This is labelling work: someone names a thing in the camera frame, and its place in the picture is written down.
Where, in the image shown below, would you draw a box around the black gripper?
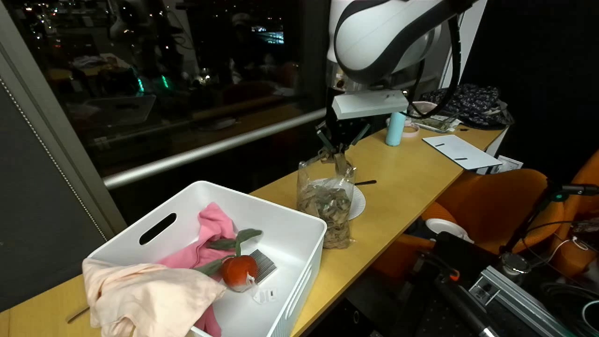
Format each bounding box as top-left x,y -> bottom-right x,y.
314,115 -> 374,177

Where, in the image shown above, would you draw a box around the glass jar with snacks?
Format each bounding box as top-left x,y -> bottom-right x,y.
295,156 -> 357,252

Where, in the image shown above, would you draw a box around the white round plate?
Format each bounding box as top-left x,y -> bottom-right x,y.
344,182 -> 368,222

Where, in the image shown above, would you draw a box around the light blue cup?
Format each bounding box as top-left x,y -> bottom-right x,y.
383,111 -> 408,150

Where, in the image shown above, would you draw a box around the white plastic storage bin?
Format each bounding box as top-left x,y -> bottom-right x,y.
80,180 -> 329,337

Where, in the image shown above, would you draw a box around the metal window railing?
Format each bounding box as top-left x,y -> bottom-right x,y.
101,107 -> 329,192

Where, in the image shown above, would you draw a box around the green toy leaves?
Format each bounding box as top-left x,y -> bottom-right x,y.
194,227 -> 265,278

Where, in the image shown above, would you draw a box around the white round bowl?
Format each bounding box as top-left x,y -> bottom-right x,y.
425,216 -> 475,246

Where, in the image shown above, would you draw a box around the dark patterned cloth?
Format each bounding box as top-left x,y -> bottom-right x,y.
413,83 -> 514,132

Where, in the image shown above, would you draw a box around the dark grey ridged item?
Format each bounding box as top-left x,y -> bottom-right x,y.
247,250 -> 279,283

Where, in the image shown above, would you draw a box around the pink cloth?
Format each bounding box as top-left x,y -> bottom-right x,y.
155,203 -> 239,337

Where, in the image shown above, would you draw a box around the red toy tomato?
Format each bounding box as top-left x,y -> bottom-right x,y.
219,253 -> 260,295

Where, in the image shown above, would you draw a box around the orange chair with dark items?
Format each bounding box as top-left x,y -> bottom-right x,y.
372,167 -> 550,283

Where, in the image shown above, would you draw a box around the white box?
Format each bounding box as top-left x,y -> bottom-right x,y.
492,154 -> 524,177

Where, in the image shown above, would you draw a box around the peach cloth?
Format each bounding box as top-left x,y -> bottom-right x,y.
80,261 -> 230,337

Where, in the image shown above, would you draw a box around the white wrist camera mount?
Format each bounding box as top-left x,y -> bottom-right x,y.
329,91 -> 410,122

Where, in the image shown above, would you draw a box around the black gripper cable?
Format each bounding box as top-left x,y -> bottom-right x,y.
404,18 -> 464,120

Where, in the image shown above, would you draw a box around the aluminium extrusion rail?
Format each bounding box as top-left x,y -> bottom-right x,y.
466,265 -> 569,337

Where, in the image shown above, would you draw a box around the grey upright window post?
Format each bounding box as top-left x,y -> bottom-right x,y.
0,6 -> 127,240

